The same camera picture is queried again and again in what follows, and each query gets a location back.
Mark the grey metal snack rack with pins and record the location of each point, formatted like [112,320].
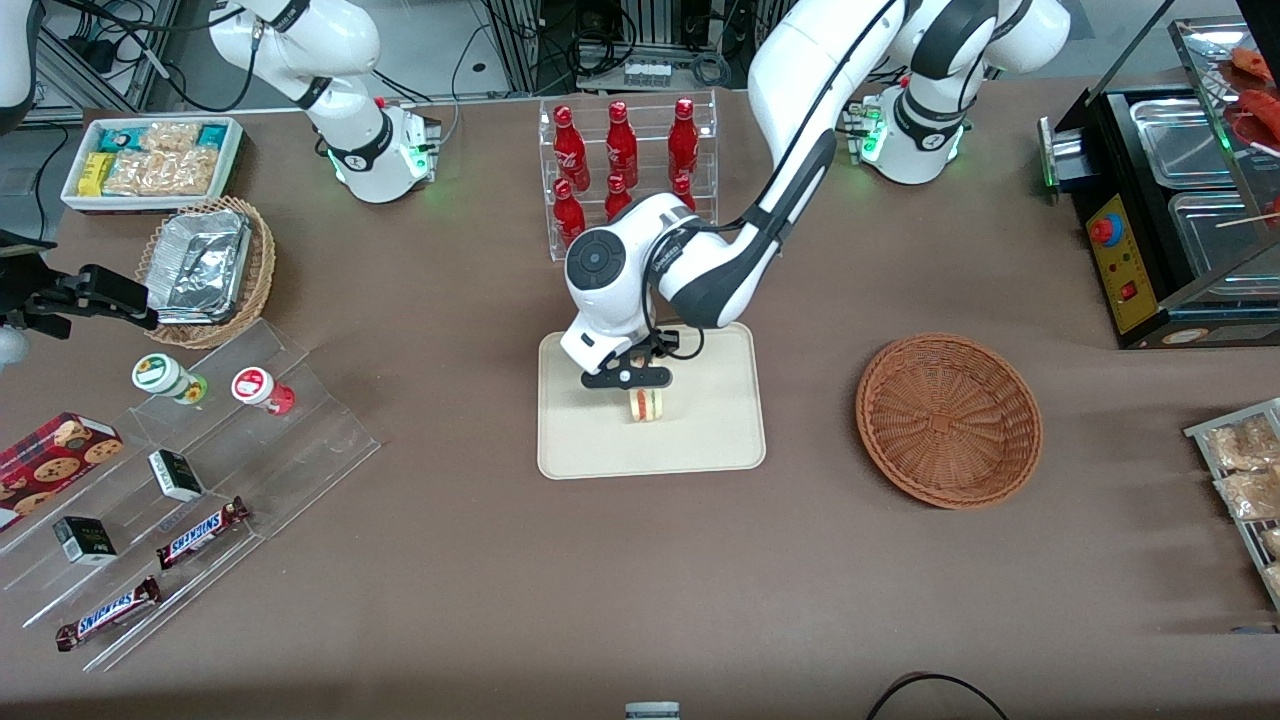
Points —
[1200,432]

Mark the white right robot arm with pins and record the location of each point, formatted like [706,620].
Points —
[350,130]

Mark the red-label white drink cup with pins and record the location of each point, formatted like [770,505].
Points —
[255,387]

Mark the dark round-ended left wrist camera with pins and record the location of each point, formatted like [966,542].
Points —
[625,378]

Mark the red aluminium soda bottle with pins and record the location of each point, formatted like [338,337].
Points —
[683,140]
[683,192]
[570,150]
[617,197]
[568,215]
[621,145]

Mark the small grey object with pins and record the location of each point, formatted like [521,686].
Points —
[652,711]

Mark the green-label white drink cup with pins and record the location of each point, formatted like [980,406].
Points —
[160,375]

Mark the clear bag of pale snacks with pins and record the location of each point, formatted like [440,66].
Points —
[1272,542]
[1240,445]
[1250,495]

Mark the triangular sandwich with vegetable filling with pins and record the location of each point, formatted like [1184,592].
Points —
[647,405]

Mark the steel food pan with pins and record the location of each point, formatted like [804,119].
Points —
[1175,140]
[1215,235]

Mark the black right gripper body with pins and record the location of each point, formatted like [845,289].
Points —
[62,293]

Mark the beige rectangular plastic tray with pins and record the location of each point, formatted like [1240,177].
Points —
[710,430]

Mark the yellow snack package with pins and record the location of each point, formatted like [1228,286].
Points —
[96,173]

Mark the Snickers chocolate bar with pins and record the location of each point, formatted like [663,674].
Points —
[200,533]
[105,613]

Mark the white power strip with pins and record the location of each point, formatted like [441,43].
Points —
[647,72]

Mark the silver foil container stack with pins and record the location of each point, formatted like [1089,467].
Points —
[200,265]

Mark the teal snack package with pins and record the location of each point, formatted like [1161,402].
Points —
[212,134]
[120,138]

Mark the clear bag of crackers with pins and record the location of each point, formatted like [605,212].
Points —
[170,136]
[160,173]

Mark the white rectangular snack bin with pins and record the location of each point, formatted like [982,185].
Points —
[75,195]

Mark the black and yellow food warmer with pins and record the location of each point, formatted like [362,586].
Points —
[1125,250]

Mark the red plaid cookie box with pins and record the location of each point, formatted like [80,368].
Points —
[50,465]

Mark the light brown wicker basket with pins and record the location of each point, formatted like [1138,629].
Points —
[255,280]

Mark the round brown wicker basket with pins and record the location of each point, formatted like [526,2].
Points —
[950,420]

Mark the small black carton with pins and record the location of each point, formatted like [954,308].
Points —
[175,476]
[85,541]

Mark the clear acrylic stepped display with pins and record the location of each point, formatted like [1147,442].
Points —
[300,450]

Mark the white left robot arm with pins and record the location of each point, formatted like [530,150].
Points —
[790,80]

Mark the clear acrylic bottle rack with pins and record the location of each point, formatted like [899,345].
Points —
[645,215]

